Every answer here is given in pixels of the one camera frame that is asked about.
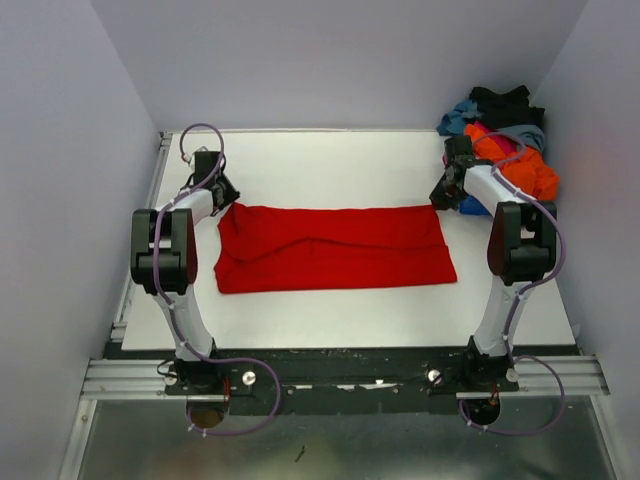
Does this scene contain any red t shirt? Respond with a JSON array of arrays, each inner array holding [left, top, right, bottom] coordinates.
[[214, 203, 457, 294]]

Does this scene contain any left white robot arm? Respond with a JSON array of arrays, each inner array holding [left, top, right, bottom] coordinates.
[[130, 150, 240, 395]]

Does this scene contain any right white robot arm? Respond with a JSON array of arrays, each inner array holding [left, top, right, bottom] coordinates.
[[430, 135, 558, 392]]

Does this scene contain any blue grey t shirt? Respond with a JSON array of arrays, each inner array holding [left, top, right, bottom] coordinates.
[[436, 99, 546, 152]]

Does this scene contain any pink t shirt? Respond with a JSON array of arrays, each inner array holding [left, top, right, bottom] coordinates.
[[471, 131, 520, 163]]

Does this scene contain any blue plastic bin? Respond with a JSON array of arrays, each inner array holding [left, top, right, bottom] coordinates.
[[458, 196, 491, 216]]

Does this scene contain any black t shirt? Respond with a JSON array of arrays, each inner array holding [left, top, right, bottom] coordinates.
[[469, 85, 545, 130]]

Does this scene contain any orange t shirt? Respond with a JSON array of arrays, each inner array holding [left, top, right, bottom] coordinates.
[[464, 121, 559, 201]]

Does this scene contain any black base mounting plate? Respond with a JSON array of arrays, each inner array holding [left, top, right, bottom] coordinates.
[[165, 347, 519, 416]]

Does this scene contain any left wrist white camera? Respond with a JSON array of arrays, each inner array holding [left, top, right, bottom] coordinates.
[[182, 146, 208, 165]]

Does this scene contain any left aluminium side rail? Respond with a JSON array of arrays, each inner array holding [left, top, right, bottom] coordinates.
[[109, 132, 173, 343]]

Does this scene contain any aluminium frame rail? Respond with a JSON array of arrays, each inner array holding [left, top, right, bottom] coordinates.
[[81, 356, 610, 402]]

